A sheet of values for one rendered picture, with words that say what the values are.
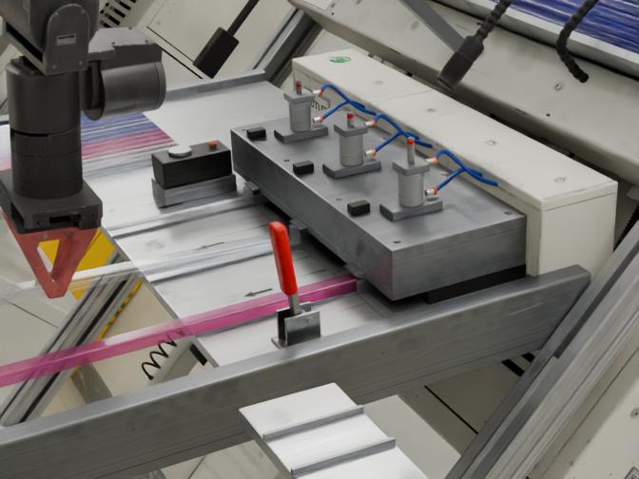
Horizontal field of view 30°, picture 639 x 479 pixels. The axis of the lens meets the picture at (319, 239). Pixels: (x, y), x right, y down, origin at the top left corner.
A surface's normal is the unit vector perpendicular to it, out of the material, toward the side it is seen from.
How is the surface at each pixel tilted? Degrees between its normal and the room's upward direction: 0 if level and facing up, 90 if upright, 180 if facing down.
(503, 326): 90
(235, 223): 44
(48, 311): 90
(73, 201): 39
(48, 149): 95
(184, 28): 90
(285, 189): 134
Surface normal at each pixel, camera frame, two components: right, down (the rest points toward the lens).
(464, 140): -0.04, -0.90
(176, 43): 0.45, 0.37
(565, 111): -0.67, -0.47
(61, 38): 0.59, 0.50
